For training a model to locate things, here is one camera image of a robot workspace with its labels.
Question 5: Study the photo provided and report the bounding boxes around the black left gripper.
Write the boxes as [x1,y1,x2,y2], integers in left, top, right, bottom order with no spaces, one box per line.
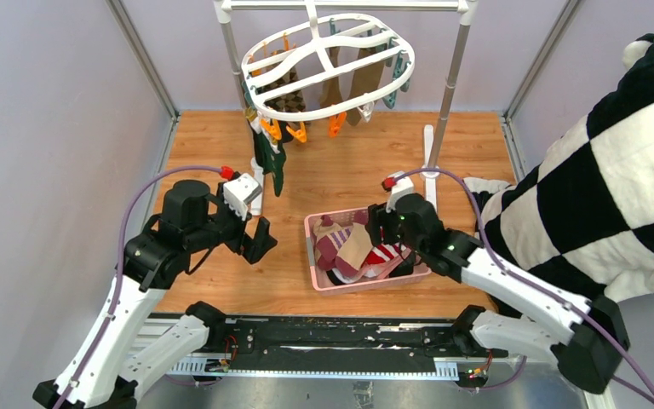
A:
[188,181,278,261]

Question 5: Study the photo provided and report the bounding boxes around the dark green sock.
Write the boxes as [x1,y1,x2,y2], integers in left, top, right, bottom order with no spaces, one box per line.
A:
[250,118,287,197]

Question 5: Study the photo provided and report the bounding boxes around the red white striped sock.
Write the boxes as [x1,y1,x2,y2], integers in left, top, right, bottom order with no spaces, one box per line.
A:
[364,244,406,266]

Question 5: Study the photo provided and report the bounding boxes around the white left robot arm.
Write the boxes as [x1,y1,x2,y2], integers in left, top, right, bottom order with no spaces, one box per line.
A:
[32,175,277,408]

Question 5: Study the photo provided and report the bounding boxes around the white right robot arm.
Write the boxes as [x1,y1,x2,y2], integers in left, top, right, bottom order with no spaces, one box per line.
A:
[366,193,630,395]

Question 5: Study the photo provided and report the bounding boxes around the white oval clip hanger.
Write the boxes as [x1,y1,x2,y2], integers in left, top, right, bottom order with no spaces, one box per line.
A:
[240,13,415,122]

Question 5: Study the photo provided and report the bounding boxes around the pink plastic basket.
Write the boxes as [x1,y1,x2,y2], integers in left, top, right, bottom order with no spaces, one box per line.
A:
[304,208,431,296]

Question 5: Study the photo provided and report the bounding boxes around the white metal drying rack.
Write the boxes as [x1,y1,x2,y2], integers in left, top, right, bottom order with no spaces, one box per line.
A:
[214,1,478,203]

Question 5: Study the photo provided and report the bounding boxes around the tan sock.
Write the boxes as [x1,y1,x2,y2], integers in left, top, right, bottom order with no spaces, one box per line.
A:
[319,48,343,108]
[346,48,385,126]

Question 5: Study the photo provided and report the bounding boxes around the brown argyle sock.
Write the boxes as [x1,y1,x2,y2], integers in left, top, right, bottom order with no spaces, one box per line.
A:
[265,56,308,114]

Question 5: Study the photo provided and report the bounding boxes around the black white checkered blanket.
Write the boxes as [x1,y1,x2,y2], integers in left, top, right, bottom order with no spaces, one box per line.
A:
[465,33,654,302]

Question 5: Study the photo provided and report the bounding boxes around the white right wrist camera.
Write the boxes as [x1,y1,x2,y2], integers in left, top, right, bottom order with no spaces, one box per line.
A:
[382,171,415,213]

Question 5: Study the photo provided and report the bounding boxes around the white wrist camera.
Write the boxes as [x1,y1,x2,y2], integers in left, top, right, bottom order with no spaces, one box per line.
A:
[222,174,262,222]
[382,171,415,213]

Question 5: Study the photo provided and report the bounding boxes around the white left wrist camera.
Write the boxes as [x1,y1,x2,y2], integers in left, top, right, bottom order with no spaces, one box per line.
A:
[222,174,262,222]

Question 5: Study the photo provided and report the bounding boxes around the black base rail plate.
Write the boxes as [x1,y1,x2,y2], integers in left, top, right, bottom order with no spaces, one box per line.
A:
[200,315,507,375]

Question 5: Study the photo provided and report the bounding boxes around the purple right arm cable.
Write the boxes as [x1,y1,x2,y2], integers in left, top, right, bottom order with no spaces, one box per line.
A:
[392,166,654,409]

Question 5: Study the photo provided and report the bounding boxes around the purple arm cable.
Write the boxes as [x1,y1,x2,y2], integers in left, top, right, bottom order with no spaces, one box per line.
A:
[50,164,229,409]
[392,166,654,409]

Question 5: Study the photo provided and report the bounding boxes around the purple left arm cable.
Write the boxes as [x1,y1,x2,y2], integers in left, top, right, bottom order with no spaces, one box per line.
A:
[50,164,229,409]

